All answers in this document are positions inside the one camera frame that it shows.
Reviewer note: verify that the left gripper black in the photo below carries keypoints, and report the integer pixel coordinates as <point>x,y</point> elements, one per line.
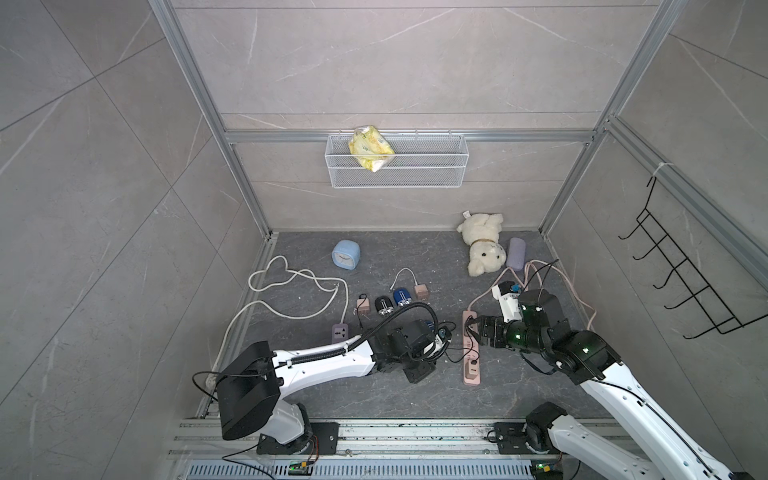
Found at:
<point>423,372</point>

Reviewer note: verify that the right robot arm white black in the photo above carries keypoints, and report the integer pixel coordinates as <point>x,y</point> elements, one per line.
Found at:
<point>591,364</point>

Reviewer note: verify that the black wall hook rack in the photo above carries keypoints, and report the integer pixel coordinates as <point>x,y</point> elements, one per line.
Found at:
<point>697,289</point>

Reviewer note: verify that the purple power strip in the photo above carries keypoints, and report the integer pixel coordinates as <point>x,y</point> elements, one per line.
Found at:
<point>340,333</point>

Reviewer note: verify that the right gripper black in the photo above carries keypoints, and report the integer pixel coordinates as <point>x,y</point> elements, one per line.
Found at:
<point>493,323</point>

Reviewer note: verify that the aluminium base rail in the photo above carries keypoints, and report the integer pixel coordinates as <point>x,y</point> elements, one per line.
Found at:
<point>371,449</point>

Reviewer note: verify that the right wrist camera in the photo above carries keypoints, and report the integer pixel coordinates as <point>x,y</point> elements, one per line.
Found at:
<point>507,294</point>

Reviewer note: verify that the yellow wet wipes pack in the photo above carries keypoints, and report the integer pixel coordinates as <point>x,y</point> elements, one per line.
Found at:
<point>370,149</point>

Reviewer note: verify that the cream teddy bear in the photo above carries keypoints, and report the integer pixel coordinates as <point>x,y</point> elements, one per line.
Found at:
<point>481,232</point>

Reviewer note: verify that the black electric shaver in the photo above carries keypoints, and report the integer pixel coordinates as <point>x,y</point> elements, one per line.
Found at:
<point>384,305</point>

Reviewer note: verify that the white wire mesh basket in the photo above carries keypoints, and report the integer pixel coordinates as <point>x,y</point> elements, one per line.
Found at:
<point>417,161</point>

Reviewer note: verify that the light blue alarm clock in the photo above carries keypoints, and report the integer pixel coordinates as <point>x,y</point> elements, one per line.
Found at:
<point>346,254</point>

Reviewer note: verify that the pink charger plug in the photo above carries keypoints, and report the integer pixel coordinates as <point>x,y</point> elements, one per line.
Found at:
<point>421,292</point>
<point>362,306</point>

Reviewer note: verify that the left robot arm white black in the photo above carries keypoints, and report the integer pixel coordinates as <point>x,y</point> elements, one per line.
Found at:
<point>251,391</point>

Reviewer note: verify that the lavender oval case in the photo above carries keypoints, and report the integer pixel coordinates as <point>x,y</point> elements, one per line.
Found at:
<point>516,254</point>

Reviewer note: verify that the pink power strip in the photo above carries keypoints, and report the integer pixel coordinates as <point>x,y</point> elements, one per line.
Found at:
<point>470,356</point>

